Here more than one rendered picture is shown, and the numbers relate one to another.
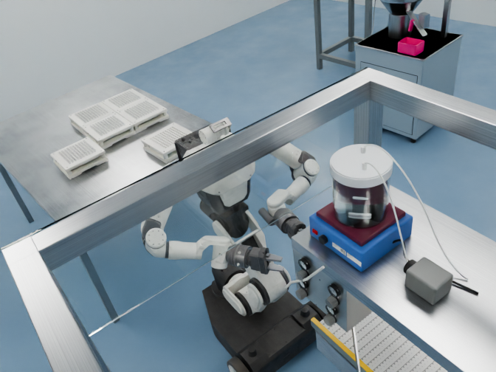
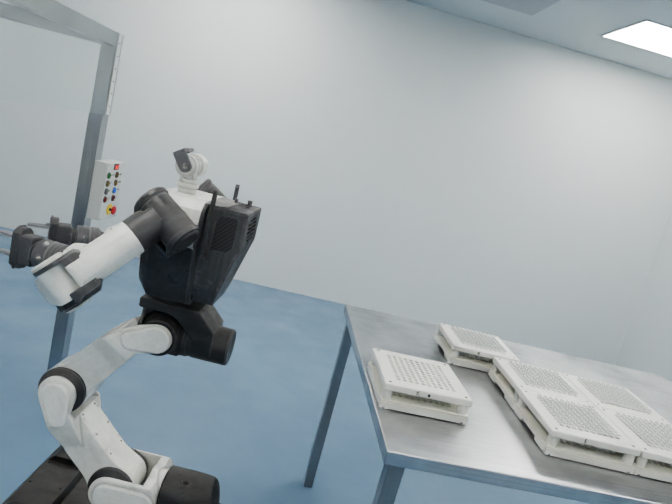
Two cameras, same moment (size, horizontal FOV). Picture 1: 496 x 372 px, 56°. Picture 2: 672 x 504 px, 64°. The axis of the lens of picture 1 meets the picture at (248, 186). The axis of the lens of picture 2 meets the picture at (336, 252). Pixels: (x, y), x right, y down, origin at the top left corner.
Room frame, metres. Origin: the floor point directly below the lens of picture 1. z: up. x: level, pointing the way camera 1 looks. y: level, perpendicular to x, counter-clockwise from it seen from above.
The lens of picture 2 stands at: (2.82, -1.01, 1.46)
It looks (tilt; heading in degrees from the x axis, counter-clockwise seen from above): 11 degrees down; 120
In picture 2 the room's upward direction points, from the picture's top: 15 degrees clockwise
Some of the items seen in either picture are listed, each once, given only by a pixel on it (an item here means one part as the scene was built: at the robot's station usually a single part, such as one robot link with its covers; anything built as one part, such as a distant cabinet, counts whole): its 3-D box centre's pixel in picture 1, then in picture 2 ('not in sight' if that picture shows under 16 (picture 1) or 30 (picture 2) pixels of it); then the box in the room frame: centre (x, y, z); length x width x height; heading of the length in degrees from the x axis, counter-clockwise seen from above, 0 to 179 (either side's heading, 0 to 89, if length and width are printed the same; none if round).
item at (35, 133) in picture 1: (91, 133); (568, 404); (2.75, 0.96, 0.83); 1.50 x 1.10 x 0.04; 36
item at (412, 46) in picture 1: (410, 46); not in sight; (3.32, -1.40, 0.80); 0.16 x 0.12 x 0.09; 36
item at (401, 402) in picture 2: (171, 145); (414, 390); (2.38, 0.41, 0.86); 0.24 x 0.24 x 0.02; 36
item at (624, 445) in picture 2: (142, 111); (574, 420); (2.79, 0.60, 0.91); 0.25 x 0.24 x 0.02; 123
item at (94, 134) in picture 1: (108, 127); (540, 381); (2.65, 0.81, 0.91); 0.25 x 0.24 x 0.02; 123
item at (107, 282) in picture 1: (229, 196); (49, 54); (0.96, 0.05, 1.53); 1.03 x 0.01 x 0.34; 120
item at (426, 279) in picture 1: (425, 278); not in sight; (0.72, -0.39, 1.36); 0.10 x 0.07 x 0.06; 30
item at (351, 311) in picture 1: (331, 279); not in sight; (0.90, -0.20, 1.20); 0.22 x 0.11 x 0.20; 30
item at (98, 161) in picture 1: (80, 160); (472, 354); (2.39, 0.96, 0.86); 0.24 x 0.24 x 0.02; 34
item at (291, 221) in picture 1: (293, 226); (35, 251); (1.39, -0.15, 0.98); 0.12 x 0.10 x 0.13; 22
